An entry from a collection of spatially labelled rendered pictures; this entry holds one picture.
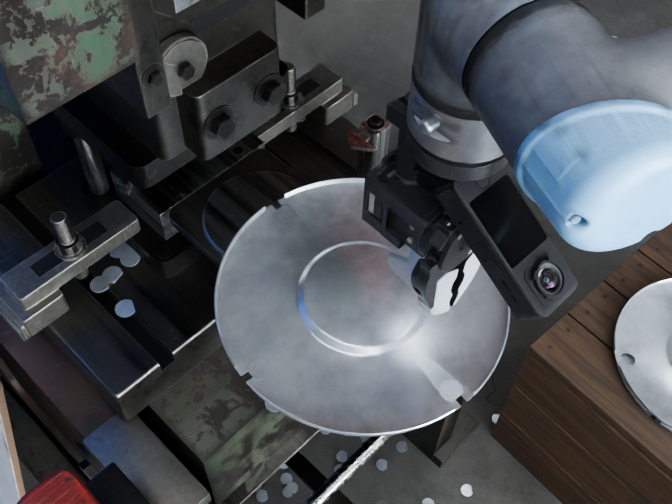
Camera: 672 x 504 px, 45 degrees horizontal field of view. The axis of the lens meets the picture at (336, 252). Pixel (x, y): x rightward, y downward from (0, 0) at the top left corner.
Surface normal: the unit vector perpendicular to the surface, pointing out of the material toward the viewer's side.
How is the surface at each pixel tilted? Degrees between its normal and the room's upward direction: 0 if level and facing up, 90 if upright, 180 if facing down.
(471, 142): 90
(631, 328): 0
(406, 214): 90
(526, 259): 33
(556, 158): 64
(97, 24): 90
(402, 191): 0
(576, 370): 0
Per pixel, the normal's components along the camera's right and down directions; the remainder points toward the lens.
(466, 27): -0.80, -0.07
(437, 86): -0.70, 0.57
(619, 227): 0.34, 0.77
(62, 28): 0.71, 0.58
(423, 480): 0.02, -0.58
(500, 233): 0.41, -0.18
